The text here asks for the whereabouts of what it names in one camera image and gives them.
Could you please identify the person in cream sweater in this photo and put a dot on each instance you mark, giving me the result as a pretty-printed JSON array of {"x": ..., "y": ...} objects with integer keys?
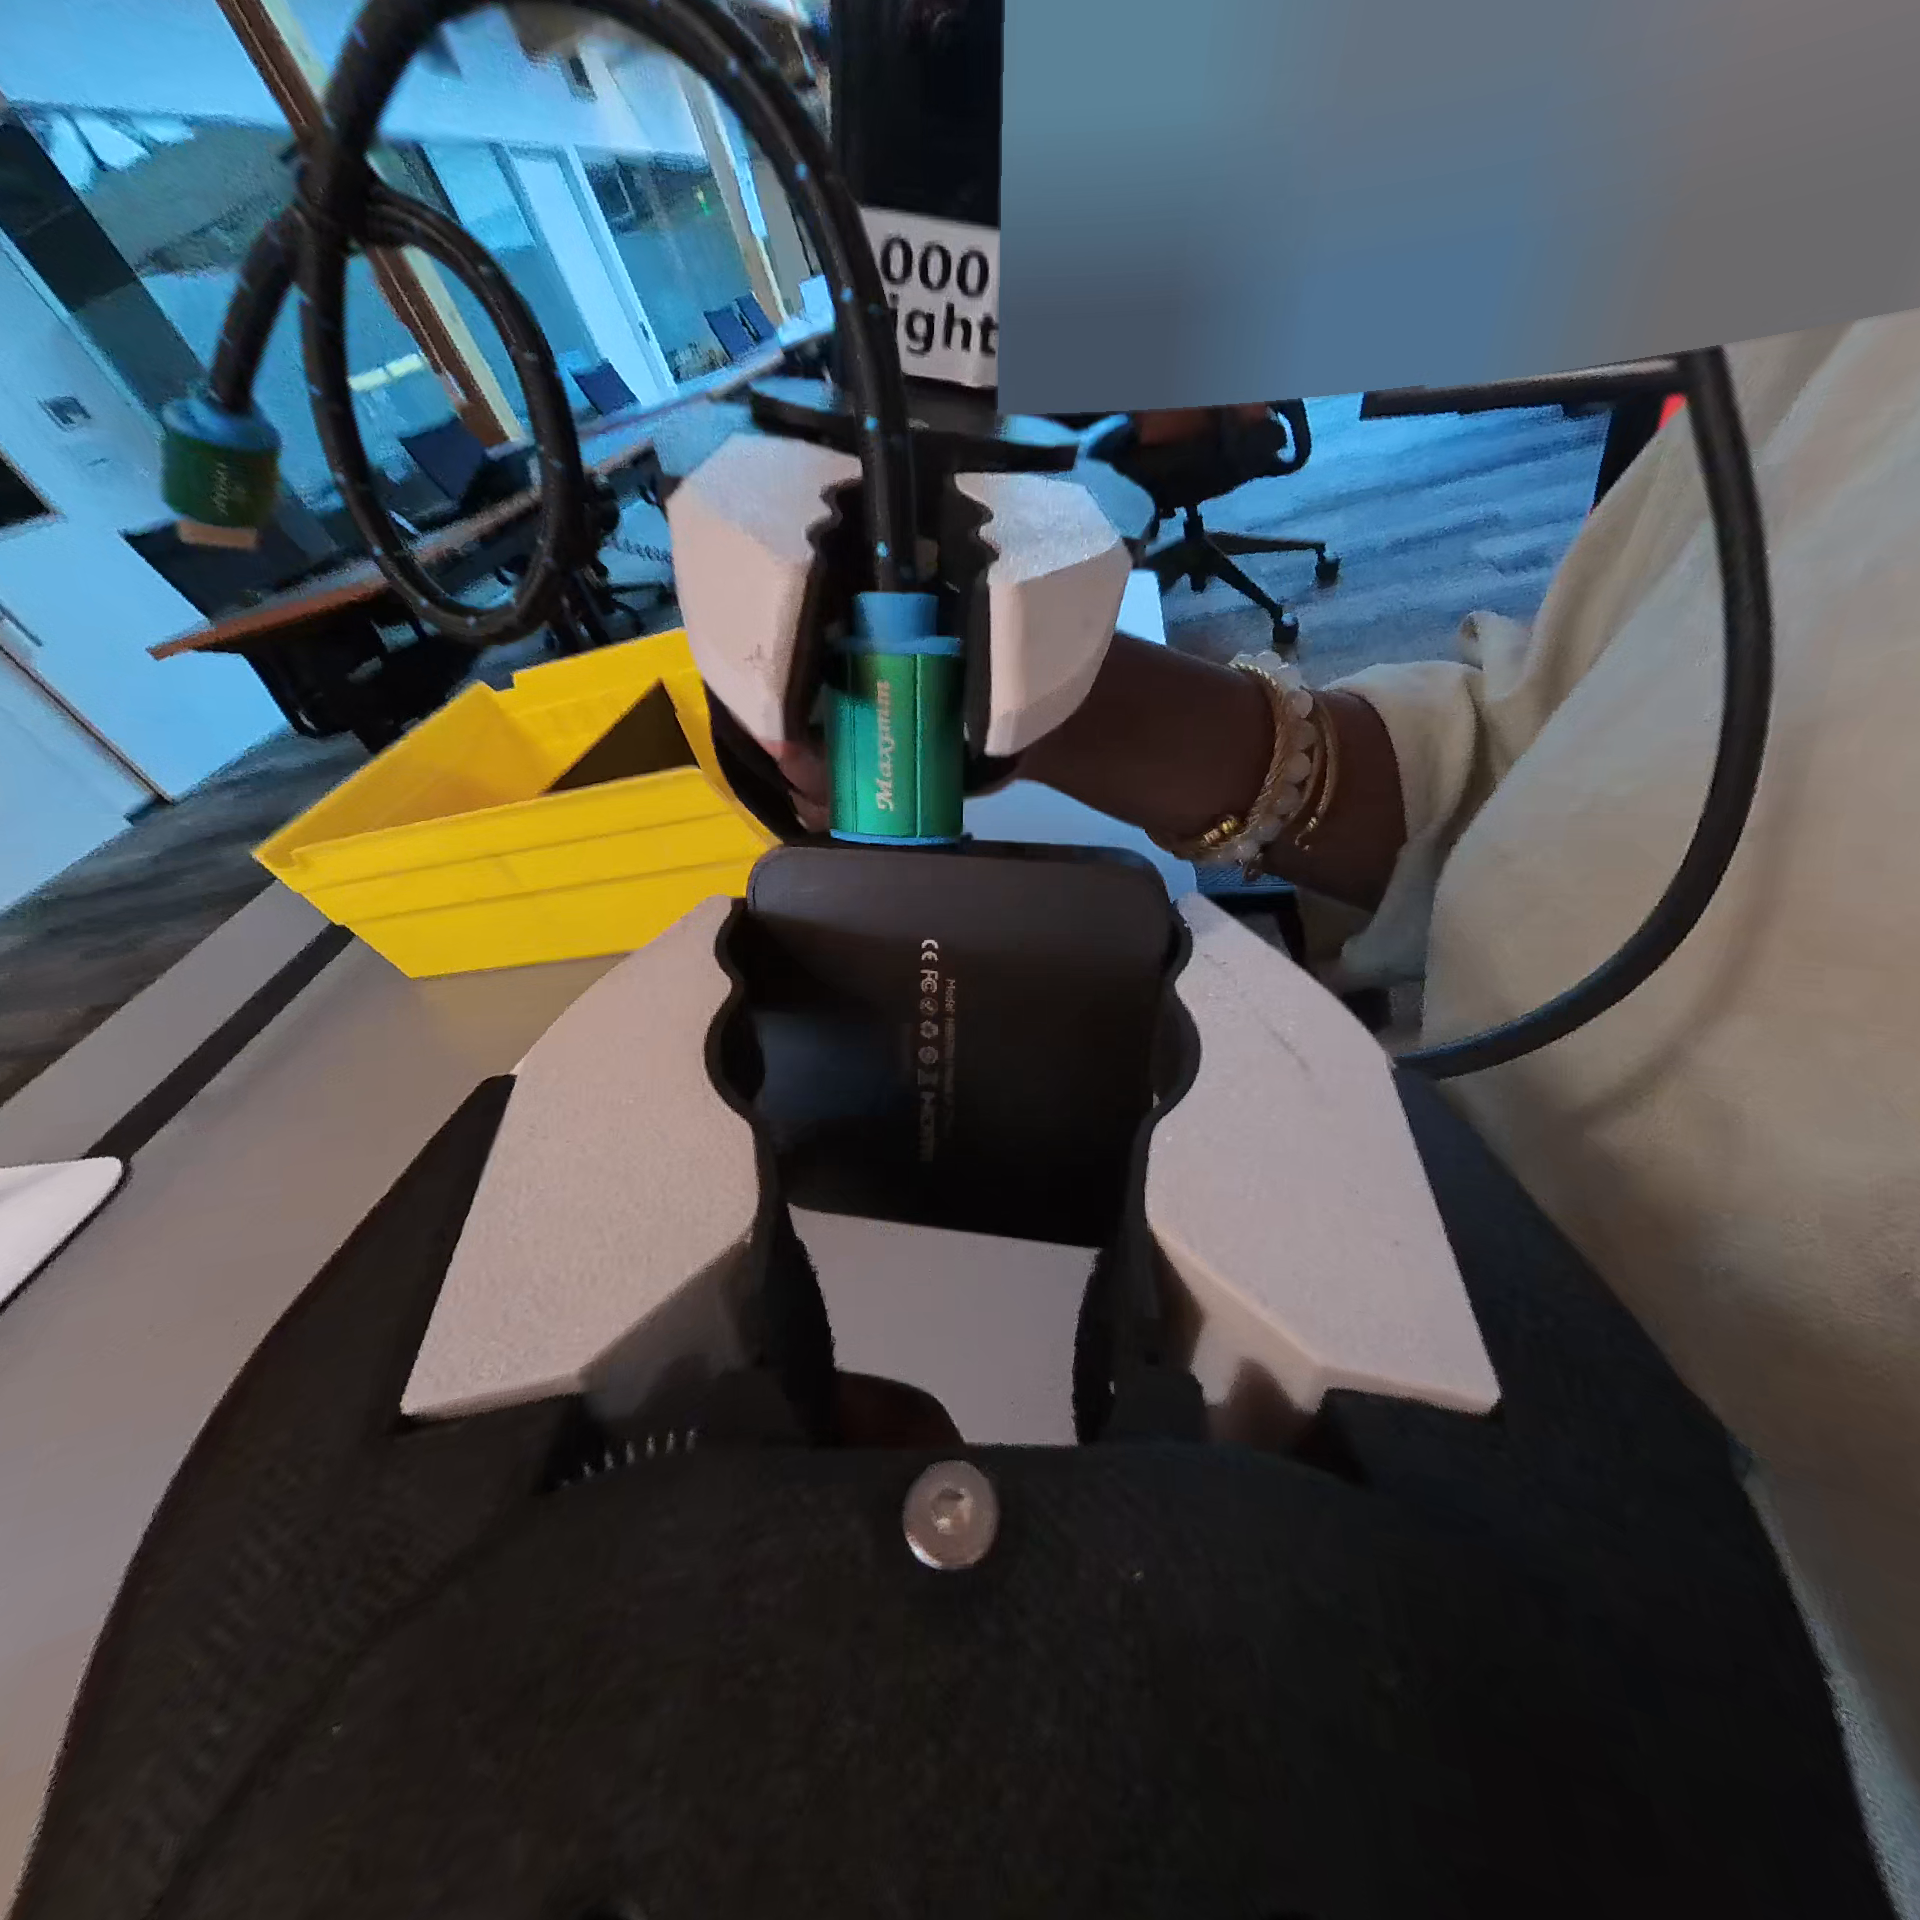
[{"x": 1724, "y": 1050}]

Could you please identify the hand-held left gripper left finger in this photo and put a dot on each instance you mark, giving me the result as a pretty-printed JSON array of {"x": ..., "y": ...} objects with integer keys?
[{"x": 599, "y": 1184}]

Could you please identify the person's right hand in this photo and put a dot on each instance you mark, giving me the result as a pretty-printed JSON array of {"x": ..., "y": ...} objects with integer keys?
[{"x": 1140, "y": 734}]

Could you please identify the yellow divided plastic bin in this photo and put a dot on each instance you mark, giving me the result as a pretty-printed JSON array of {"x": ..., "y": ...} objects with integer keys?
[{"x": 494, "y": 886}]

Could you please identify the long desk with black chairs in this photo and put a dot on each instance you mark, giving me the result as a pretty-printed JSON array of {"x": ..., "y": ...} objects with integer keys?
[{"x": 300, "y": 599}]

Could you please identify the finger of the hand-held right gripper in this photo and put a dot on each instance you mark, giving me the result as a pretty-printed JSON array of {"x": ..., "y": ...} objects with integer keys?
[
  {"x": 1058, "y": 599},
  {"x": 743, "y": 587}
]

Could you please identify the black hub adapter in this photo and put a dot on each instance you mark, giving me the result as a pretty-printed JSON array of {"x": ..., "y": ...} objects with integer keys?
[{"x": 960, "y": 1050}]

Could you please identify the brown office chair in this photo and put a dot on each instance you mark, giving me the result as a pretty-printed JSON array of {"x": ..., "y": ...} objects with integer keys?
[{"x": 1200, "y": 452}]

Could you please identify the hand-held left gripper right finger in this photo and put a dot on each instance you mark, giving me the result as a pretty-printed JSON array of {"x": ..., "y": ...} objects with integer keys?
[{"x": 1305, "y": 1202}]

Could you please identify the white board stand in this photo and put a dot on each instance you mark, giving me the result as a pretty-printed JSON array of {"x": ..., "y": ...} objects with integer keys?
[{"x": 44, "y": 1215}]

